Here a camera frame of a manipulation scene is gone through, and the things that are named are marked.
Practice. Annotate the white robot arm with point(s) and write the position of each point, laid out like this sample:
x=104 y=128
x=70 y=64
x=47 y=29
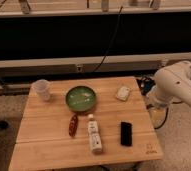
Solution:
x=171 y=81

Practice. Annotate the black rectangular block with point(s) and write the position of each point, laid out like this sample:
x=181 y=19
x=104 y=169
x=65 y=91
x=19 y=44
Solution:
x=126 y=134

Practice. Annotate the white square sponge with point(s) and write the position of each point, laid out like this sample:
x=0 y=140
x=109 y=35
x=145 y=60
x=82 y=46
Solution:
x=123 y=93

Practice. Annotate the wooden table top board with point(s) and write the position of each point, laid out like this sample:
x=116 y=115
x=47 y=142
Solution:
x=43 y=141

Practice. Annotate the white plastic bottle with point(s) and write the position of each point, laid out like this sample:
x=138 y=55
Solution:
x=94 y=136

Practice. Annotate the green ceramic bowl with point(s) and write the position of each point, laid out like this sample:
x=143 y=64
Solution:
x=81 y=98

